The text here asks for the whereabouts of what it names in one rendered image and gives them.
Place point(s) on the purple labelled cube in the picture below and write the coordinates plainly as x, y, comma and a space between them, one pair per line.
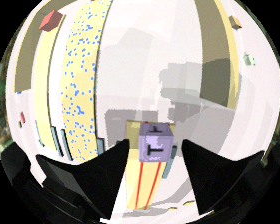
155, 143

